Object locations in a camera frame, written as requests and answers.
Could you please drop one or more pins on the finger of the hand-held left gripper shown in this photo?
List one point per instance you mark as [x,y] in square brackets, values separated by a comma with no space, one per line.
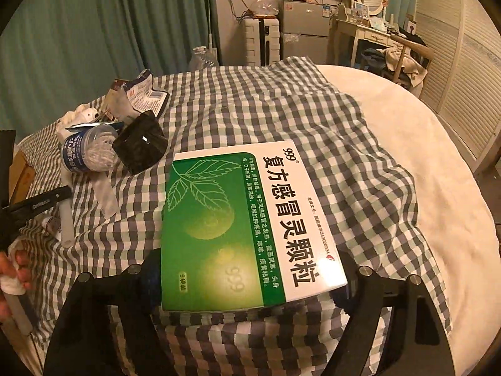
[39,201]

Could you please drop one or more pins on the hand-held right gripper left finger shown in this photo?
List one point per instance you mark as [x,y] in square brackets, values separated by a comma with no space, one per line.
[152,282]

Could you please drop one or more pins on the clear plastic bag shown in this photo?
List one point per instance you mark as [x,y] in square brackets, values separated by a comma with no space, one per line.
[268,7]

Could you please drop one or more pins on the white blue snack bag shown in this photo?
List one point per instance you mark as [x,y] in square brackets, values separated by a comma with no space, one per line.
[137,94]

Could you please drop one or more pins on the clear plastic tube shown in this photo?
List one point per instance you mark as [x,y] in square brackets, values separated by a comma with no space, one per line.
[103,194]

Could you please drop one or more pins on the white plush toy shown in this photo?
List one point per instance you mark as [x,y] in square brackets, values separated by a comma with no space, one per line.
[82,115]

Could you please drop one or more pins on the white louvred wardrobe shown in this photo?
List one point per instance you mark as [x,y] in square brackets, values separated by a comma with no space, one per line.
[462,55]

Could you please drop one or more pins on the green white medicine box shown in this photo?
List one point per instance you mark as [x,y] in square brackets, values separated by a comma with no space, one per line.
[250,223]

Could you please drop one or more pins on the cardboard box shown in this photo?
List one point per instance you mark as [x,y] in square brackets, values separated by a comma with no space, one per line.
[21,174]

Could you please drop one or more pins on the clear plastic bottle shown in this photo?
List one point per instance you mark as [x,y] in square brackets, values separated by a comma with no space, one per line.
[203,58]

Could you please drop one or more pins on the small grey fridge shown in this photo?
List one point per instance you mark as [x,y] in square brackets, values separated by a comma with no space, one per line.
[305,35]

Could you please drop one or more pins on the wooden chair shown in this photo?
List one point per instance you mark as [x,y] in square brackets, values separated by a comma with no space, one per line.
[409,56]

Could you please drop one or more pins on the checked cloth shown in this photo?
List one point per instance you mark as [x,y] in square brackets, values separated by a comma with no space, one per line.
[254,105]

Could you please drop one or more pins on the teal curtain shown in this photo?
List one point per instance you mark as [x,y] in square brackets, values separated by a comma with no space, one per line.
[98,27]

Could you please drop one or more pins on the grey white tube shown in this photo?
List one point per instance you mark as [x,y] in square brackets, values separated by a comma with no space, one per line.
[20,315]

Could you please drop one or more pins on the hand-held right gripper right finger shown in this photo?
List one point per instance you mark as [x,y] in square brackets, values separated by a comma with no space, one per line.
[364,290]

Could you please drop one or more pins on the clear container with blue label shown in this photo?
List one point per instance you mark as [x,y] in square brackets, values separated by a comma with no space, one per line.
[88,150]

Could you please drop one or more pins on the white dressing table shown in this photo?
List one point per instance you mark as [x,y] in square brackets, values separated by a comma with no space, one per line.
[364,39]

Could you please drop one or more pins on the person's left hand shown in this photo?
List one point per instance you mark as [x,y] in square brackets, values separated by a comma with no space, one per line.
[9,278]

